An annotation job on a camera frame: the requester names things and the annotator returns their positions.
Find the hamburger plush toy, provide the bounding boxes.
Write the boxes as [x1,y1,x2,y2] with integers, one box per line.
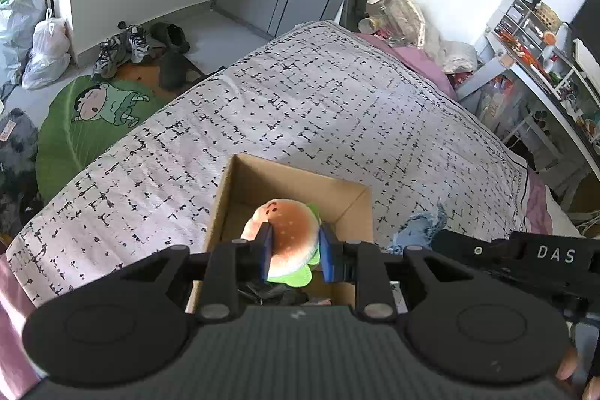
[241,199,321,288]

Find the grey sneaker pair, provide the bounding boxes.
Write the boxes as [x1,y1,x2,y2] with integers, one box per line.
[91,21,153,81]

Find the blue denim plush toy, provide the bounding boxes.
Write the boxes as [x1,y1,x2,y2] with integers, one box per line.
[387,203,447,255]

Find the cardboard box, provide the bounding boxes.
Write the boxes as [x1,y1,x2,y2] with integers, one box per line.
[208,154,373,309]

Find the white plastic bag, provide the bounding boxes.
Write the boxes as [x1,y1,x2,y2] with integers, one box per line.
[21,9,71,90]

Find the green cartoon leaf rug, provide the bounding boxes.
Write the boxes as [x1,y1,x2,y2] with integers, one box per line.
[36,76,165,203]

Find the black monitor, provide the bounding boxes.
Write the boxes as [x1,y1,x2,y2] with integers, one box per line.
[570,0,600,62]

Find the white shelf unit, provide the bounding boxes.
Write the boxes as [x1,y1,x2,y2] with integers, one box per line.
[456,0,599,199]

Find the glass jar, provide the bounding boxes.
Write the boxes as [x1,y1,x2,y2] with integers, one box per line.
[366,0,392,33]

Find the person's right hand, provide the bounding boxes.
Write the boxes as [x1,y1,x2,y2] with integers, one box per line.
[555,347,600,400]

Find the white patterned bed blanket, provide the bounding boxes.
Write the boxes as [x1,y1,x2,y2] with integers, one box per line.
[5,19,530,307]

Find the shiny black plastic bag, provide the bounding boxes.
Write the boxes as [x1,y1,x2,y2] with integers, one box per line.
[238,281,309,307]

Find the dark slippers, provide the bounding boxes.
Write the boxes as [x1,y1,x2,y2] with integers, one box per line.
[150,22,190,91]

